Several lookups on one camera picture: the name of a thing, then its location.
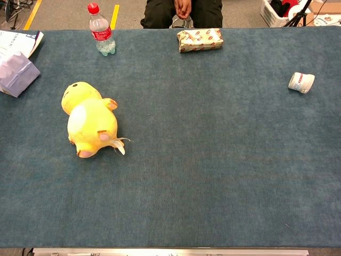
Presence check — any yellow plush toy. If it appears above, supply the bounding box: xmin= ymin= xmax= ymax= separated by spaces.
xmin=61 ymin=81 xmax=132 ymax=159

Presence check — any blue table cloth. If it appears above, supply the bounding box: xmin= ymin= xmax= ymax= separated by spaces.
xmin=0 ymin=26 xmax=341 ymax=249

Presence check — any gold red-printed snack pack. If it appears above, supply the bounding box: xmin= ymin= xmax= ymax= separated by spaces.
xmin=176 ymin=28 xmax=224 ymax=53

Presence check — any seated person in black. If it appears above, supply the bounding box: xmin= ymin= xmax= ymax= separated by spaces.
xmin=140 ymin=0 xmax=224 ymax=29

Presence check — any clear plastic water bottle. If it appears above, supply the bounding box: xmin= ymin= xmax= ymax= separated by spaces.
xmin=87 ymin=2 xmax=117 ymax=57

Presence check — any small white jar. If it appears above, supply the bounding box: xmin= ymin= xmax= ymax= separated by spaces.
xmin=288 ymin=71 xmax=315 ymax=94

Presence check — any white plastic basket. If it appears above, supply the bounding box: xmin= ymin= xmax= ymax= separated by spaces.
xmin=259 ymin=0 xmax=312 ymax=28

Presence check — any lavender tissue pack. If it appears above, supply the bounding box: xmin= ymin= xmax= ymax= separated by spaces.
xmin=0 ymin=51 xmax=42 ymax=98

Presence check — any black tripod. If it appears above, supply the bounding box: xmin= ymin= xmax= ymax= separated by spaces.
xmin=283 ymin=0 xmax=313 ymax=28

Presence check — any white printed snack bag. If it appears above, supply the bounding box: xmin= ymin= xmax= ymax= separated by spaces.
xmin=0 ymin=30 xmax=45 ymax=59

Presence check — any cardboard box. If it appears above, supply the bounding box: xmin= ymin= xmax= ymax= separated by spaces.
xmin=306 ymin=2 xmax=341 ymax=27

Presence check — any aluminium rail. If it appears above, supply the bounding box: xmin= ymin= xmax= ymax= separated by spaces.
xmin=32 ymin=247 xmax=310 ymax=256

